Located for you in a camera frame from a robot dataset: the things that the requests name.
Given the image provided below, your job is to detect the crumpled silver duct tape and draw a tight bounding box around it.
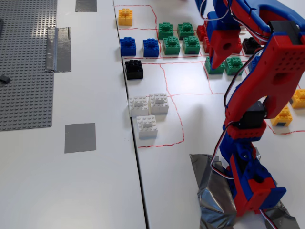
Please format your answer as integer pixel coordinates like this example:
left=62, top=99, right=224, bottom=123
left=189, top=154, right=301, bottom=229

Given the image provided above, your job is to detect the grey studded baseplate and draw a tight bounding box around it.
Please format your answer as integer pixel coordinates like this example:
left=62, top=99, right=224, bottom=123
left=0, top=0, right=58, bottom=132

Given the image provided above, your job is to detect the yellow stacked brick block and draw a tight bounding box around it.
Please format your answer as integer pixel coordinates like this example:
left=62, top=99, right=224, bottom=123
left=118, top=8, right=133, bottom=26
left=270, top=106, right=293, bottom=127
left=289, top=88, right=305, bottom=109

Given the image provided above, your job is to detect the red fixed gripper finger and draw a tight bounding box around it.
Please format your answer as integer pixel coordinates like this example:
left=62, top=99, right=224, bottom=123
left=209, top=54, right=227, bottom=69

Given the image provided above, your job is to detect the blue stacked brick block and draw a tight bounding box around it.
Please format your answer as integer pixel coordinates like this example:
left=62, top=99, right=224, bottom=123
left=249, top=55, right=262, bottom=72
left=120, top=37, right=137, bottom=57
left=142, top=38, right=160, bottom=58

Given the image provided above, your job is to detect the white stacked brick block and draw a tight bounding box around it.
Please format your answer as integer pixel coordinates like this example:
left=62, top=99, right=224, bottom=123
left=128, top=95, right=150, bottom=117
left=148, top=92, right=169, bottom=115
left=136, top=115, right=158, bottom=140

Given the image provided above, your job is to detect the red and blue gripper body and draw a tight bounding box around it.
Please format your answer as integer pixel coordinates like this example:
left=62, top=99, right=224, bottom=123
left=206, top=10, right=242, bottom=58

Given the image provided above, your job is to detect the red white black servo cable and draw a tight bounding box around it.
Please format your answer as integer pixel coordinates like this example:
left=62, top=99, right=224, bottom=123
left=259, top=209, right=279, bottom=229
left=209, top=46, right=265, bottom=179

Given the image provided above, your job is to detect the black stacked brick block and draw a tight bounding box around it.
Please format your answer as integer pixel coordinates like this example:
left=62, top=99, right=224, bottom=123
left=242, top=37, right=263, bottom=55
left=124, top=59, right=144, bottom=80

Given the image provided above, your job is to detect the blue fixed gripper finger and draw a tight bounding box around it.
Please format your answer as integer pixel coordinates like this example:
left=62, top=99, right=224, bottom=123
left=194, top=0, right=207, bottom=15

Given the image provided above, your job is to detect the grey tape square marker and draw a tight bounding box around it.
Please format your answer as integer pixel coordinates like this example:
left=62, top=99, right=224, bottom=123
left=64, top=123, right=97, bottom=154
left=75, top=0, right=98, bottom=12

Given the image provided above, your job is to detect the red stacked brick block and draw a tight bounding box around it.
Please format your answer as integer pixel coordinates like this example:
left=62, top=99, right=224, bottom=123
left=202, top=35, right=213, bottom=54
left=196, top=21, right=210, bottom=41

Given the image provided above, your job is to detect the silver duct tape strip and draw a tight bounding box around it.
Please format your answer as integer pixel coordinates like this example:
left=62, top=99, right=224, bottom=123
left=45, top=26, right=72, bottom=73

